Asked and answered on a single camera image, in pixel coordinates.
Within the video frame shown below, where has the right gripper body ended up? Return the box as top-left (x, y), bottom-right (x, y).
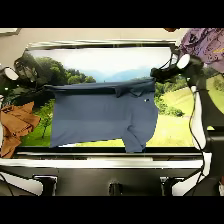
top-left (149, 65), bottom-right (176, 85)

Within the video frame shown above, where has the blue polo shirt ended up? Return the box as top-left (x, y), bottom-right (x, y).
top-left (44, 78), bottom-right (160, 154)

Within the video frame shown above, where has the purple printed garment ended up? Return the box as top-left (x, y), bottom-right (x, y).
top-left (179, 28), bottom-right (224, 74)

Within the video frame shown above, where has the brown garment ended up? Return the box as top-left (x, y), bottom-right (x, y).
top-left (0, 101), bottom-right (42, 159)

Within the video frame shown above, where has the black cable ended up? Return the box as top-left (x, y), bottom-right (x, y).
top-left (188, 84), bottom-right (207, 197)

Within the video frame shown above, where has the silver frame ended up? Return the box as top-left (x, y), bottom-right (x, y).
top-left (0, 39), bottom-right (213, 197)

